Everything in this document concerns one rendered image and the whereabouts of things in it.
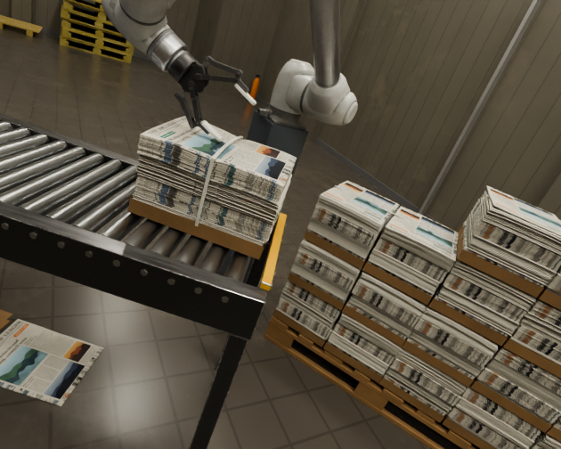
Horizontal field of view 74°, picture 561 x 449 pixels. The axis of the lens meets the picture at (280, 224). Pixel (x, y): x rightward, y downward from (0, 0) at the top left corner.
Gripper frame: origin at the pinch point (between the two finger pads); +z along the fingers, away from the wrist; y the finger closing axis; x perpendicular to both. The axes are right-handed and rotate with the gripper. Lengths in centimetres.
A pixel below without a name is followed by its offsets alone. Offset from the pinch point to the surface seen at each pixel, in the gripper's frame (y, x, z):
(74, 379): 112, 7, 22
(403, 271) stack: 3, -32, 86
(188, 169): 13.6, 14.1, 0.7
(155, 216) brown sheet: 30.2, 13.8, 2.6
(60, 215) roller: 41.3, 23.7, -13.5
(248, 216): 11.2, 14.6, 19.4
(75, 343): 116, -9, 14
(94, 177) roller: 44.4, -1.7, -18.5
